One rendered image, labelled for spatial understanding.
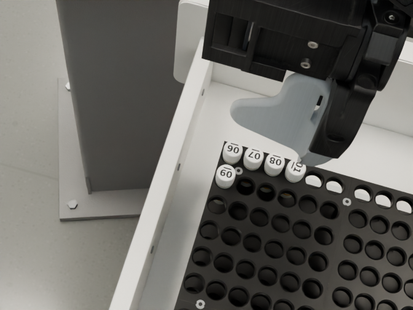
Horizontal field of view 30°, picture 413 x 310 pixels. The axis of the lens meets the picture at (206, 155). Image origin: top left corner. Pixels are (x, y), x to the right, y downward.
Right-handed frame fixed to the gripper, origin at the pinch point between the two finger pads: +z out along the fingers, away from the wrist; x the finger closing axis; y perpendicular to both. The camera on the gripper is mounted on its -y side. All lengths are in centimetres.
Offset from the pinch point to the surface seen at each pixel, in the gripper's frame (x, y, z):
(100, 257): -16, 24, 98
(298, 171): 0.3, 0.4, 6.3
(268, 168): 0.6, 2.3, 6.7
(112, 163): -29, 25, 84
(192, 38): -9.0, 10.0, 9.0
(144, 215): 5.5, 9.1, 8.2
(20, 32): -57, 55, 98
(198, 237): 6.1, 5.4, 7.5
